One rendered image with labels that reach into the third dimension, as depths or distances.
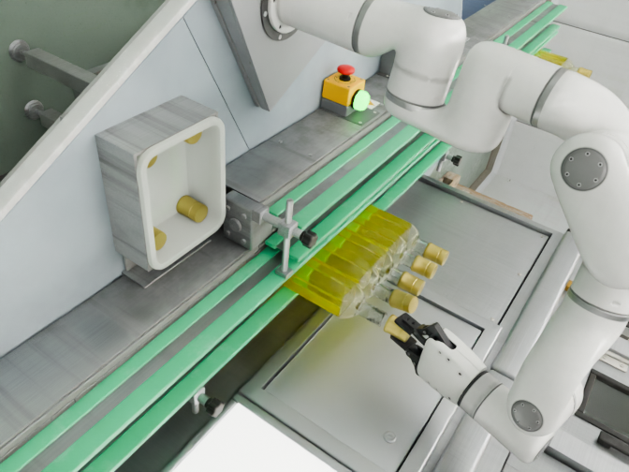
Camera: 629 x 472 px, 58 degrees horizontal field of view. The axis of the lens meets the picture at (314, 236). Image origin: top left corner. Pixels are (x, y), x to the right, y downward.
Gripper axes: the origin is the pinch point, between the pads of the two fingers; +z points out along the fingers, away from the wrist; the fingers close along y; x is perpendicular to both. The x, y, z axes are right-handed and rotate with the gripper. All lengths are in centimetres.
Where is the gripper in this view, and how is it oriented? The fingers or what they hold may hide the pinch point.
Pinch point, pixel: (405, 331)
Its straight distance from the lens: 104.6
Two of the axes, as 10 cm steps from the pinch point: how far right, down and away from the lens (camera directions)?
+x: -7.5, 3.6, -5.5
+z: -6.5, -5.3, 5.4
